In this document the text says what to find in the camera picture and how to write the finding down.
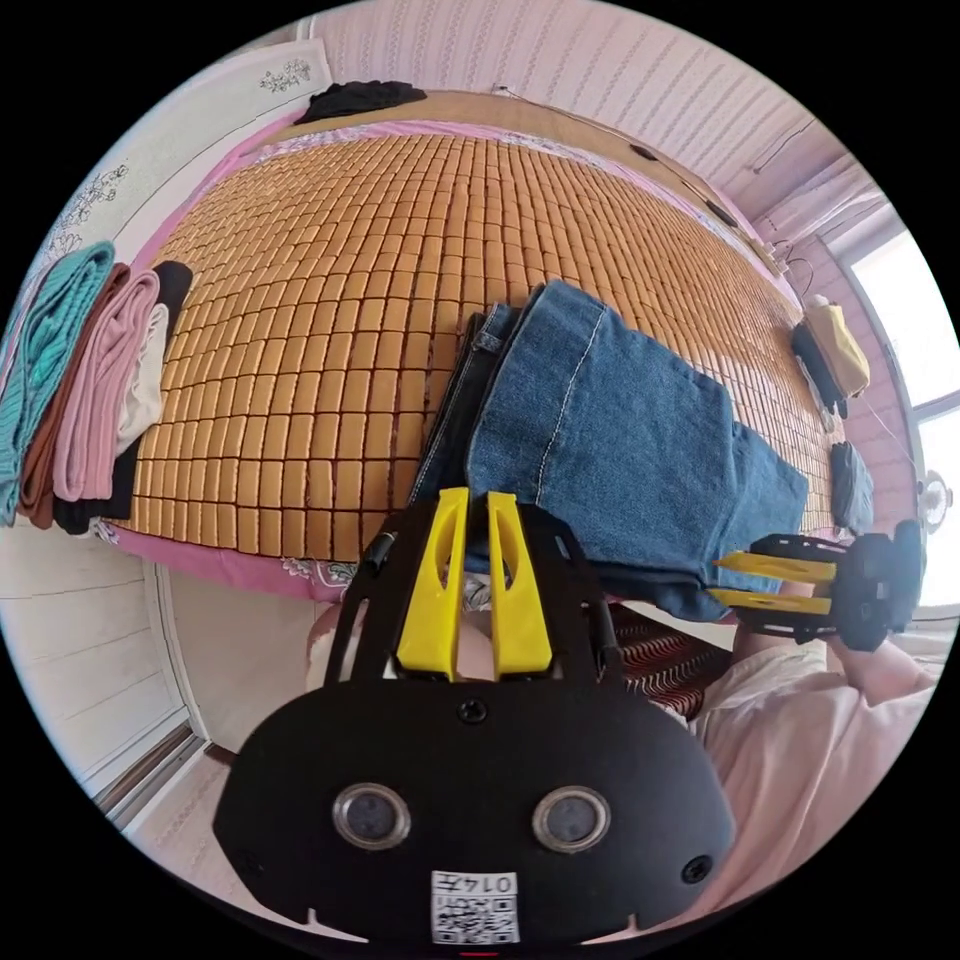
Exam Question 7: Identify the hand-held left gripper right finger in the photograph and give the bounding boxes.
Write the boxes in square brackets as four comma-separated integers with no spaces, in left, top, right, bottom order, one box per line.
[487,491,557,680]

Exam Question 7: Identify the fan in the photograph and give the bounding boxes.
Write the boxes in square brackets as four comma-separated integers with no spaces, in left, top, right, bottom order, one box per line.
[918,468,955,535]

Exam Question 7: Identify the pile of clothes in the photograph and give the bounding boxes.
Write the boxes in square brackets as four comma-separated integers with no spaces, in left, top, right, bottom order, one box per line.
[0,241,195,537]

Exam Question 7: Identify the bed with woven mat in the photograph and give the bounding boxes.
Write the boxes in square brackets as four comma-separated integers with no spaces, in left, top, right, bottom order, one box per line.
[89,89,853,610]

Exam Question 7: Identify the person's right hand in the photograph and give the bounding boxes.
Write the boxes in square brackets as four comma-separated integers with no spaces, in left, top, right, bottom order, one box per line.
[779,581,940,708]

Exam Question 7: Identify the window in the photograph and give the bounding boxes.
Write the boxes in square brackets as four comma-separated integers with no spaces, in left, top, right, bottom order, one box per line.
[843,224,960,609]

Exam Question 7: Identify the yellow and black garment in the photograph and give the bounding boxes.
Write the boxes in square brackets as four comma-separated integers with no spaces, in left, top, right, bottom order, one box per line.
[790,294,873,421]

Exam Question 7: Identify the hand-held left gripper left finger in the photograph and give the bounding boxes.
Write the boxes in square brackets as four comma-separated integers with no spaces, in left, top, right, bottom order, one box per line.
[395,487,471,682]

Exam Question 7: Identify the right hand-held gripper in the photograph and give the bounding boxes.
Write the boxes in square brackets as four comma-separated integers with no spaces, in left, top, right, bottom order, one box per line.
[707,519,925,652]

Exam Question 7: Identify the blue jeans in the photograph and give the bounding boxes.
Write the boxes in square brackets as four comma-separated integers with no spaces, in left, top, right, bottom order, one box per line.
[408,281,813,624]

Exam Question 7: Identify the person's body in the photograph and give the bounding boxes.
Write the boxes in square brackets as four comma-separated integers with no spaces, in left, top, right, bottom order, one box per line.
[303,599,960,943]

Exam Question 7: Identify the dark grey garment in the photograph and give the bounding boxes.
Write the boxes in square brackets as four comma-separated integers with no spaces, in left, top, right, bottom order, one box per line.
[828,442,877,531]

